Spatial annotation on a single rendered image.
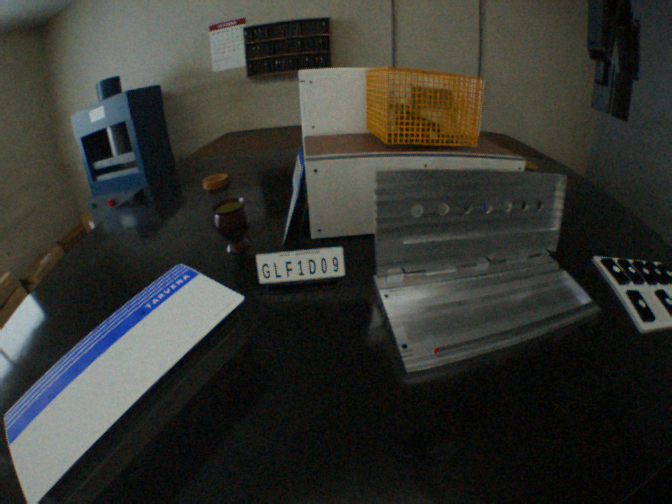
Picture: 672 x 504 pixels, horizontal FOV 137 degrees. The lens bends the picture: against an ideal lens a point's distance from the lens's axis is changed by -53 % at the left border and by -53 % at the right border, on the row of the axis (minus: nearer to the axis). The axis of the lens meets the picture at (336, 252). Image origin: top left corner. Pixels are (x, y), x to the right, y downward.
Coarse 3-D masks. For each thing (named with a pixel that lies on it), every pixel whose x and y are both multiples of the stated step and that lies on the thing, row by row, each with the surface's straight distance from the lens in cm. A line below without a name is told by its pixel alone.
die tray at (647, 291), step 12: (600, 264) 86; (612, 276) 84; (624, 288) 83; (636, 288) 88; (648, 288) 93; (660, 288) 99; (624, 300) 78; (648, 300) 87; (636, 312) 78; (660, 312) 87; (636, 324) 76; (648, 324) 78; (660, 324) 83
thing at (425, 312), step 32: (544, 256) 70; (384, 288) 49; (416, 288) 50; (448, 288) 52; (480, 288) 54; (512, 288) 57; (544, 288) 61; (416, 320) 45; (448, 320) 46; (480, 320) 48; (512, 320) 51; (576, 320) 58; (416, 352) 41; (480, 352) 43
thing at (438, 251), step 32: (384, 192) 44; (416, 192) 47; (448, 192) 50; (480, 192) 53; (512, 192) 58; (544, 192) 65; (384, 224) 45; (416, 224) 48; (448, 224) 51; (480, 224) 55; (512, 224) 60; (544, 224) 67; (384, 256) 47; (416, 256) 49; (448, 256) 52; (480, 256) 56; (512, 256) 61
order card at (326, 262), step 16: (256, 256) 52; (272, 256) 52; (288, 256) 51; (304, 256) 51; (320, 256) 51; (336, 256) 51; (272, 272) 52; (288, 272) 52; (304, 272) 52; (320, 272) 52; (336, 272) 52
